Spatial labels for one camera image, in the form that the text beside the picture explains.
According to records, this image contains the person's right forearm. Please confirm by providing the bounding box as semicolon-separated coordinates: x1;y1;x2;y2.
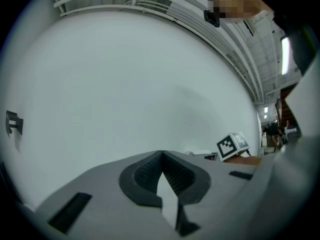
223;155;263;167

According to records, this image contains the black head-worn camera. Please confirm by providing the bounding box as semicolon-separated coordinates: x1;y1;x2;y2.
202;8;221;29

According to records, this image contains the brown wooden staircase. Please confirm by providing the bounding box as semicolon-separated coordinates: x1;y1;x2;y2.
274;82;304;138

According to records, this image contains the empty black wall holder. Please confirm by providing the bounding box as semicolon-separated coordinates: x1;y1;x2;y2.
5;109;24;139

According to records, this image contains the person's black shirt torso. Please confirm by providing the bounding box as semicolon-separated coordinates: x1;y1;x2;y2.
271;0;320;75

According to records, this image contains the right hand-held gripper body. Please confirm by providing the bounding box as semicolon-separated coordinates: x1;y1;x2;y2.
204;131;251;162

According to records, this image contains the long ceiling light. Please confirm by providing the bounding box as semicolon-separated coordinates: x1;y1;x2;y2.
280;35;291;76

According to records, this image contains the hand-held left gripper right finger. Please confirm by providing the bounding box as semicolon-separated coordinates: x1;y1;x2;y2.
162;150;261;240

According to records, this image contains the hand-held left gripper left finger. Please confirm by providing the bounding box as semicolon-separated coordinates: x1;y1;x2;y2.
34;150;179;240

